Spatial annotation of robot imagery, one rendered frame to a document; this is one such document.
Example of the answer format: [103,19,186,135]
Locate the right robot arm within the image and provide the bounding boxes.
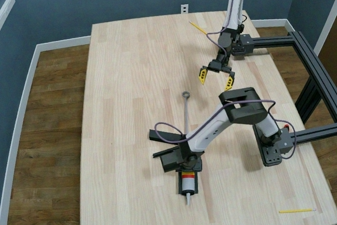
[210,0,245,69]

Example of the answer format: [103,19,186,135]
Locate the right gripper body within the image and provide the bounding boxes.
[199,54,235,86]

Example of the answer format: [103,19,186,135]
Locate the red and grey cartridge tube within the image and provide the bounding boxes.
[182,172,194,205]

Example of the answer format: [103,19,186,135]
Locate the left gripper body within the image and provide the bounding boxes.
[176,157,202,172]

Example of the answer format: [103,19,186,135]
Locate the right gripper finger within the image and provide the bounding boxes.
[224,77,233,91]
[199,69,207,85]

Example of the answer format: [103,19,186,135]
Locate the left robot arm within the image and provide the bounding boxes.
[160,87,282,173]

